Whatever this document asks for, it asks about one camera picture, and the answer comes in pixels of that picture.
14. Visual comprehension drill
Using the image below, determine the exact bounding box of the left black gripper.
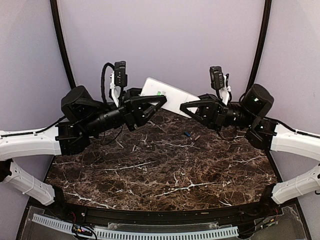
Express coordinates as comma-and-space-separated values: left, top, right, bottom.
82, 86, 168, 136

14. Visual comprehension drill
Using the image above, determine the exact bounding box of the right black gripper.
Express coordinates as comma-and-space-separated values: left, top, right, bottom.
179, 92, 256, 131

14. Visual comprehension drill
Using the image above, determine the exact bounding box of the white air conditioner remote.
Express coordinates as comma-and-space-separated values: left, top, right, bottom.
140, 77, 200, 118

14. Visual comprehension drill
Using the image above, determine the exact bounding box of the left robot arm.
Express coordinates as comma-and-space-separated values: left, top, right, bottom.
0, 85, 167, 218

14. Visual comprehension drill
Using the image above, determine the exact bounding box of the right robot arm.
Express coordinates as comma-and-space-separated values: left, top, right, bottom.
180, 84, 320, 217

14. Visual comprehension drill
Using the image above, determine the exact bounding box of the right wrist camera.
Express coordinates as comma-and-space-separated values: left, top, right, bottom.
209, 66, 232, 106

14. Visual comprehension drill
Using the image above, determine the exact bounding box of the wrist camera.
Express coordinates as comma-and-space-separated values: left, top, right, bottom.
108, 60, 129, 106
209, 66, 232, 106

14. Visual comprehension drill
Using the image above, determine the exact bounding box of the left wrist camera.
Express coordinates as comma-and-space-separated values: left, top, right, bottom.
108, 60, 129, 106

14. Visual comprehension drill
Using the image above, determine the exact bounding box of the right black frame post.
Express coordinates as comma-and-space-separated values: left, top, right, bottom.
246, 0, 272, 91

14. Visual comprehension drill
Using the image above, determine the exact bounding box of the black frame post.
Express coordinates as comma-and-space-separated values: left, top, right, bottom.
246, 0, 272, 91
49, 0, 76, 89

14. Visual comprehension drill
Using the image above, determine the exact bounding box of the black front rail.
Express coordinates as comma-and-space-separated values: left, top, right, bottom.
27, 194, 298, 227

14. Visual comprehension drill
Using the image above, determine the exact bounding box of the white slotted cable duct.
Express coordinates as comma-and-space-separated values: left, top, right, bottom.
32, 213, 239, 240

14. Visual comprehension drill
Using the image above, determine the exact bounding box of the left black frame post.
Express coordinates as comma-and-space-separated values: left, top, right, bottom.
49, 0, 76, 89

